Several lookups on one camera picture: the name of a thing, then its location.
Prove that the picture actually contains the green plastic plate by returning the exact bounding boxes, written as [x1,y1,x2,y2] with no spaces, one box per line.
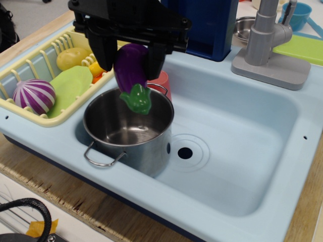
[47,66,93,118]

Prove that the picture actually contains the yellow tape piece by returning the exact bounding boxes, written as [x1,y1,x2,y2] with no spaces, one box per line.
[26,219,59,238]

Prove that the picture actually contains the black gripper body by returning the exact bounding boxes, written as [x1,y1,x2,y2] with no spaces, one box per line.
[68,1,192,53]

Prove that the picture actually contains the black braided cable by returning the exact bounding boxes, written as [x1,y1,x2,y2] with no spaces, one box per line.
[0,198,52,242]

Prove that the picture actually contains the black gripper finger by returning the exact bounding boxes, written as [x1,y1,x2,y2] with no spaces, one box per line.
[86,32,118,71]
[145,44,167,80]

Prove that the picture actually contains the blue plastic cup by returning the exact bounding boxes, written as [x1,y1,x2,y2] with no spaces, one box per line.
[289,2,322,40]

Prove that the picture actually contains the purple toy eggplant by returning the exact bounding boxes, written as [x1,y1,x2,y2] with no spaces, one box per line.
[114,43,151,115]

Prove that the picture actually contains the green cutting board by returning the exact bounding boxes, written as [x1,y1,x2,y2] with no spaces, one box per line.
[273,35,323,66]

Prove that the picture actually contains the light blue toy sink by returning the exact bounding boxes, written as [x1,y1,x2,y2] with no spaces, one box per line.
[1,47,322,241]

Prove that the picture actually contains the dark blue plastic box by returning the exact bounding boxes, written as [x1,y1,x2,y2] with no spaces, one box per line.
[161,0,239,62]

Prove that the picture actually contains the purple striped toy onion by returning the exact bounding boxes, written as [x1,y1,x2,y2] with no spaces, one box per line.
[12,79,56,115]

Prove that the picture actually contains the orange toy piece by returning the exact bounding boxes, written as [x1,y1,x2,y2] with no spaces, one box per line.
[92,73,103,84]

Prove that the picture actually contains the black bag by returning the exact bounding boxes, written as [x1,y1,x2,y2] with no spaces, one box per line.
[1,4,20,52]

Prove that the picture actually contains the stainless steel pot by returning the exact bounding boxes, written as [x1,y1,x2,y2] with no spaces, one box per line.
[83,88,174,177]

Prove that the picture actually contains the grey toy faucet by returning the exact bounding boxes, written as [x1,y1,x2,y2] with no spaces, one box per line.
[231,1,311,90]

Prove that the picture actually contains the pink plastic cup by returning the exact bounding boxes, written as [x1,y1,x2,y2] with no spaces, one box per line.
[147,71,172,101]

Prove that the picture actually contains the yellow dish rack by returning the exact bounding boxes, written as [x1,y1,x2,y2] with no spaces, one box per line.
[1,27,114,127]

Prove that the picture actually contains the yellow toy potato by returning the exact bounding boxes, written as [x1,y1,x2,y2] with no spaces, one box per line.
[56,47,90,71]

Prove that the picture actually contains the small steel bowl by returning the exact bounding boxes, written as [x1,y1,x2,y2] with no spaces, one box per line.
[233,16,255,44]

